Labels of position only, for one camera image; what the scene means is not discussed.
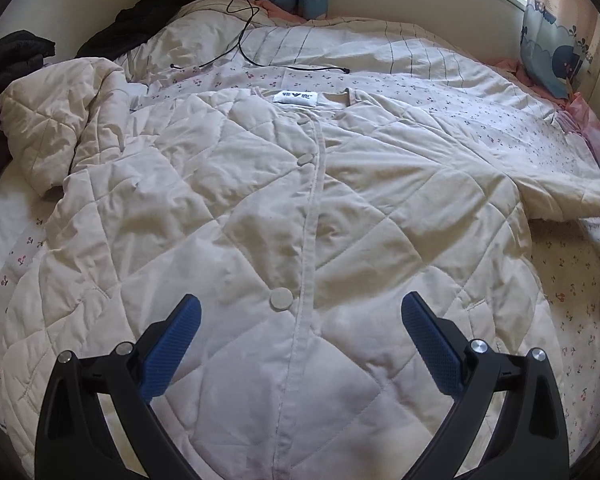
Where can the black clothing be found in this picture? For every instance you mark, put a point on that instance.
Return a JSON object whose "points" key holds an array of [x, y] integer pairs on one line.
{"points": [[145, 15]]}

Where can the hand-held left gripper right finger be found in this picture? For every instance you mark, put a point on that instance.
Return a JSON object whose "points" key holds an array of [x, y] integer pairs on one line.
{"points": [[430, 345]]}

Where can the dark grey clothing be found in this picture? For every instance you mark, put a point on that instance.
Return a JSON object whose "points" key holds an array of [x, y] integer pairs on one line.
{"points": [[10, 55]]}

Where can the cream quilted jacket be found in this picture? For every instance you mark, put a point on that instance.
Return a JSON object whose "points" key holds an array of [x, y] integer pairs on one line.
{"points": [[230, 220]]}

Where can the cherry print bed sheet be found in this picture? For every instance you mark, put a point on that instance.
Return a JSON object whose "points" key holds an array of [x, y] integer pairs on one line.
{"points": [[480, 110]]}

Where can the white striped quilt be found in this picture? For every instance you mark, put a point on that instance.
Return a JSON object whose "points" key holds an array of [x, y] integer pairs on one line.
{"points": [[380, 40]]}

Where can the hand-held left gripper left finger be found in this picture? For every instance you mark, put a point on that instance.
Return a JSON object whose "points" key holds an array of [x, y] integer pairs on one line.
{"points": [[172, 345]]}

